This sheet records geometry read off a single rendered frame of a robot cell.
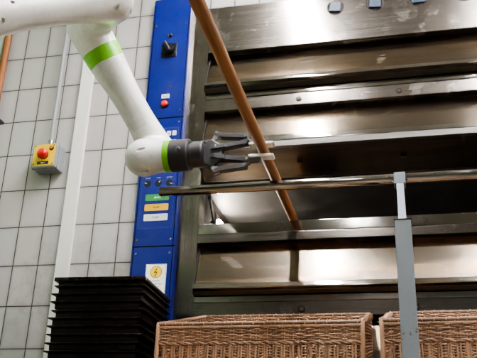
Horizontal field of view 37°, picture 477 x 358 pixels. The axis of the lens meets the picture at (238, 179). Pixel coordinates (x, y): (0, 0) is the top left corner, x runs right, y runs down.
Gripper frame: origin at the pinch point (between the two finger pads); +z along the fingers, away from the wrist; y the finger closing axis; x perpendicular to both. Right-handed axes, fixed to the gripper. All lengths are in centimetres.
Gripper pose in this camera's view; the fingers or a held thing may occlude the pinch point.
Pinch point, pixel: (262, 150)
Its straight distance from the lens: 198.9
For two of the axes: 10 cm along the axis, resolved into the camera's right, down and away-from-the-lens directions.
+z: 9.8, -0.5, -2.1
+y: -0.4, 9.2, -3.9
